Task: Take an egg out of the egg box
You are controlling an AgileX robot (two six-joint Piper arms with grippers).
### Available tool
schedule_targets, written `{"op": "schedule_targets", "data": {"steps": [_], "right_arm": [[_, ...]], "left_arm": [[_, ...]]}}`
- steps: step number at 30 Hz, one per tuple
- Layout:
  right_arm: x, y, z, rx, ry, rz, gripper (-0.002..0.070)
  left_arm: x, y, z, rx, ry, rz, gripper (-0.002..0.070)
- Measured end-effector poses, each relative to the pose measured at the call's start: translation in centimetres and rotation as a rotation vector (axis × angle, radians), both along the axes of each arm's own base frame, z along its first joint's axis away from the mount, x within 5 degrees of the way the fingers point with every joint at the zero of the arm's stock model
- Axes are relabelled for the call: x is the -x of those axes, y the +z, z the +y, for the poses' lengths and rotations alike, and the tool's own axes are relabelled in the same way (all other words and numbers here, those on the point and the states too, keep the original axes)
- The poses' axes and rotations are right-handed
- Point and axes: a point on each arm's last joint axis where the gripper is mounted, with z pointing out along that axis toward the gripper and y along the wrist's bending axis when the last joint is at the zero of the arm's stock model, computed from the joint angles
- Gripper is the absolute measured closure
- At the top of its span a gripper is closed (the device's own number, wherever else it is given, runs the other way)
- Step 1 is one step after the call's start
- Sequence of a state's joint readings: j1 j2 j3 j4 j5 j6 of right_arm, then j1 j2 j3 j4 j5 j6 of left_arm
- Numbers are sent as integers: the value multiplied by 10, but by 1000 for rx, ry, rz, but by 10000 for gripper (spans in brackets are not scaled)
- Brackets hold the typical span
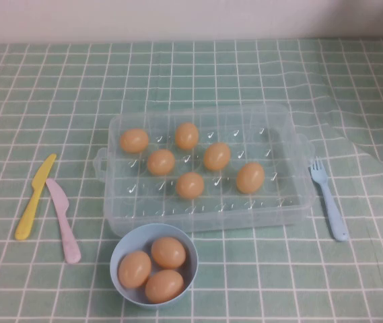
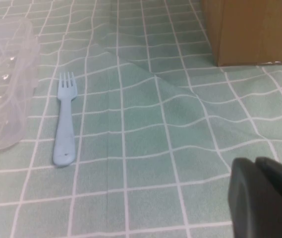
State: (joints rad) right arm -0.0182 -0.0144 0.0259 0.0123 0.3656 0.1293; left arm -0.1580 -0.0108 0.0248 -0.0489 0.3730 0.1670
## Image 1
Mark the brown egg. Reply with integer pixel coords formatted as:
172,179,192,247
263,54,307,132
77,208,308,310
174,122,200,151
150,236,187,269
146,149,176,176
176,172,205,200
117,250,153,289
120,128,150,154
236,162,266,194
203,142,232,172
144,269,186,304

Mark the clear plastic egg box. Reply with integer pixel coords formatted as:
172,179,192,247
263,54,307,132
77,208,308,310
92,103,316,234

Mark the pink plastic knife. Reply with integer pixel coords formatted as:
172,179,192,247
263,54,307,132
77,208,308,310
45,178,82,264

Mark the yellow plastic knife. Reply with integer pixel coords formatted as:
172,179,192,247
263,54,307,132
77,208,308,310
14,153,58,241

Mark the light blue plastic bowl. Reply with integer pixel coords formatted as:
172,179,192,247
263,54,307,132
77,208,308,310
109,223,199,310

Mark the green checked tablecloth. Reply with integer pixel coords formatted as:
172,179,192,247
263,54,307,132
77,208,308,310
0,37,383,323

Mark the light blue plastic fork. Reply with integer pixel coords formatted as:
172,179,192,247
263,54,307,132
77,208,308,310
308,156,350,242

